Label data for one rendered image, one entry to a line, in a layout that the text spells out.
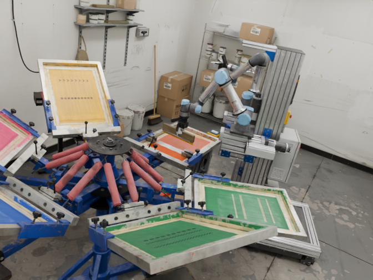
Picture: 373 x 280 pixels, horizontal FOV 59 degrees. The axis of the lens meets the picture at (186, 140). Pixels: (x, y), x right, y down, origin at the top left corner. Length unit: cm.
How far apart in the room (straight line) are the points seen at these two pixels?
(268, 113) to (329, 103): 312
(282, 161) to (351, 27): 328
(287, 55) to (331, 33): 308
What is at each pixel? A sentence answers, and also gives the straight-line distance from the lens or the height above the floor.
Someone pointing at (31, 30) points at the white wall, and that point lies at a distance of 426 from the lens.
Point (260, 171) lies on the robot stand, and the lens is 353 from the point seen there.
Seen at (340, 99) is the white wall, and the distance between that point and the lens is 627.
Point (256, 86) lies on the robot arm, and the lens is 365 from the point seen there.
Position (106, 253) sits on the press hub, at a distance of 289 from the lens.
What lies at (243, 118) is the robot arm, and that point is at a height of 144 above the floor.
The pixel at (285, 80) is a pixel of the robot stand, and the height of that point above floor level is 176.
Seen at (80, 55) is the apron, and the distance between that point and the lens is 473.
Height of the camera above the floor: 239
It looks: 25 degrees down
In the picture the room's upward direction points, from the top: 11 degrees clockwise
